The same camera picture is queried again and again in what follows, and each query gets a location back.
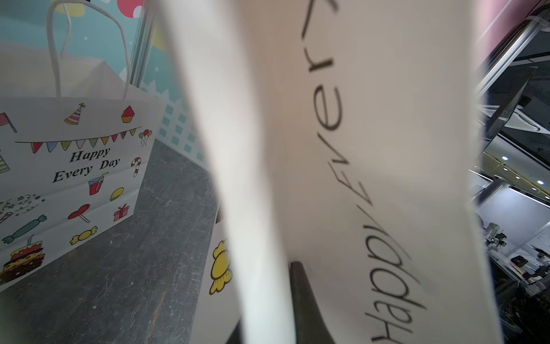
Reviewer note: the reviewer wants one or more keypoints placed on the black monitor on stand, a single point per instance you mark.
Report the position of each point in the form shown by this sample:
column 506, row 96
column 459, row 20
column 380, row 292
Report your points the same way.
column 504, row 112

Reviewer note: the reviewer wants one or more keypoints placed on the back left white gift bag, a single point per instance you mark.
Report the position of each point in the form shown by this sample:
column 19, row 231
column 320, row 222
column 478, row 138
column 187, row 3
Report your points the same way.
column 76, row 139

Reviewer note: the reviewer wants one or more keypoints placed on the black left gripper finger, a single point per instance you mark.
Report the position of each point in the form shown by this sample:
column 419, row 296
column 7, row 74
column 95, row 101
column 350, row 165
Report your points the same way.
column 285, row 313

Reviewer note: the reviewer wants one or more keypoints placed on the white paper gift bag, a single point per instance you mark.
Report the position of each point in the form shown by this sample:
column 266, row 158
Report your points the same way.
column 340, row 134

